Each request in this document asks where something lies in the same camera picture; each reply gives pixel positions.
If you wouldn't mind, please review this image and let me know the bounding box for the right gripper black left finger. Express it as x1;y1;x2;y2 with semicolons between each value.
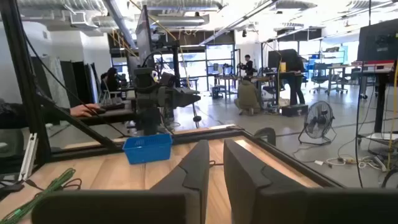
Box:
30;139;211;224

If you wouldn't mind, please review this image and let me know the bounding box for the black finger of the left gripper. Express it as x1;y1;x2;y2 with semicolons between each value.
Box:
185;90;201;106

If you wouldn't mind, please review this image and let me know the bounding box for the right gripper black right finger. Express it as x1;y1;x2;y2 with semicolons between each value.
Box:
223;138;398;224

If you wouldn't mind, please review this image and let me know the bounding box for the green braided USB cable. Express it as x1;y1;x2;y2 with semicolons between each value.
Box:
0;167;77;224

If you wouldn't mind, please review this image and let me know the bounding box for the person's forearm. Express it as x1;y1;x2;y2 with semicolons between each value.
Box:
0;102;72;130

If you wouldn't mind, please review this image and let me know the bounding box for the person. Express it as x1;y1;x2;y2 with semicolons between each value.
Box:
241;54;254;77
234;76;262;116
99;67;121;94
279;49;307;106

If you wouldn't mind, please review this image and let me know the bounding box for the blue plastic basket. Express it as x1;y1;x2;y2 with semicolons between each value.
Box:
122;133;174;165

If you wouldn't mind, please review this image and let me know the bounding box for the dark panel on pole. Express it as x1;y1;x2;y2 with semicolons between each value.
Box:
135;5;154;68

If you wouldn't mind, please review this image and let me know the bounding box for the dark desk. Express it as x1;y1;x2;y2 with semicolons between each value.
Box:
74;108;137;126

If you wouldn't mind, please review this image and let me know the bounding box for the person's hand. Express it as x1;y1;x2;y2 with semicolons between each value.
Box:
70;103;101;118

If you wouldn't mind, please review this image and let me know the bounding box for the black floor fan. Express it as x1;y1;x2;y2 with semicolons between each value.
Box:
297;100;337;146

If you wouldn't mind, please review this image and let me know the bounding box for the white power strip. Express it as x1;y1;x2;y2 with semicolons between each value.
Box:
371;154;388;172

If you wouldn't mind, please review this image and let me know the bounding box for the black office chair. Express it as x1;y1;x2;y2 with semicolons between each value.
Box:
310;63;330;94

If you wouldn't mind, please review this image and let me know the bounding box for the black standing desk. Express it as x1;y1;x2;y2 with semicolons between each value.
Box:
351;60;398;134

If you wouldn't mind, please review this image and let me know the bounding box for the black monitor screen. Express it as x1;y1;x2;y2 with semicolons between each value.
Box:
356;18;398;62

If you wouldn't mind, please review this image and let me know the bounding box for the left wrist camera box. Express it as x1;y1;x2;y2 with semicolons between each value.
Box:
159;72;178;88

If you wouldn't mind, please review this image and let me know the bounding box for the black aluminium rig frame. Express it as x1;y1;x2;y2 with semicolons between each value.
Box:
0;0;345;189

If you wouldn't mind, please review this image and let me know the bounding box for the white metal bracket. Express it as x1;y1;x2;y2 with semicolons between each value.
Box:
17;133;39;182

